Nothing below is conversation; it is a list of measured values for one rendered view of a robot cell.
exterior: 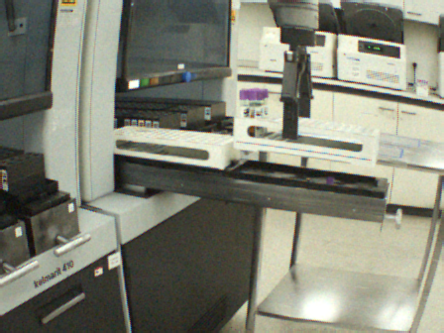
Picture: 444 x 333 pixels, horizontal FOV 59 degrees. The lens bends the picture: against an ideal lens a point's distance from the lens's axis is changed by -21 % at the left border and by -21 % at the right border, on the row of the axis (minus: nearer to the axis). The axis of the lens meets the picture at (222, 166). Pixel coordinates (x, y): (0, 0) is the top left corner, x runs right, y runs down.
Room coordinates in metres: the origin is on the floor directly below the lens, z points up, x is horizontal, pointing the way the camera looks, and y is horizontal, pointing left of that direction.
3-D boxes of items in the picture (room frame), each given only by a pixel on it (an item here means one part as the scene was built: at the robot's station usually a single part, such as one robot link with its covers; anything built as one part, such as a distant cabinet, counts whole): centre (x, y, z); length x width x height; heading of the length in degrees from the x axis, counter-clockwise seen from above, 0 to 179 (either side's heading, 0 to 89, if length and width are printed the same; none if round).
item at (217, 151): (1.06, 0.12, 0.83); 0.30 x 0.10 x 0.06; 67
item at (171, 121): (1.23, 0.14, 0.85); 0.12 x 0.02 x 0.06; 158
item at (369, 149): (0.93, -0.17, 0.89); 0.30 x 0.10 x 0.06; 67
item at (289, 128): (0.90, -0.12, 0.93); 0.03 x 0.01 x 0.07; 67
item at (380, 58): (3.35, -1.14, 1.24); 0.62 x 0.56 x 0.69; 158
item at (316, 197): (0.99, -0.05, 0.78); 0.73 x 0.14 x 0.09; 67
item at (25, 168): (0.72, 0.36, 0.85); 0.12 x 0.02 x 0.06; 157
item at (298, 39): (0.95, -0.15, 1.07); 0.08 x 0.07 x 0.09; 157
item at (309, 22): (0.95, -0.15, 1.15); 0.09 x 0.09 x 0.06
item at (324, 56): (3.58, -0.60, 1.22); 0.62 x 0.56 x 0.64; 155
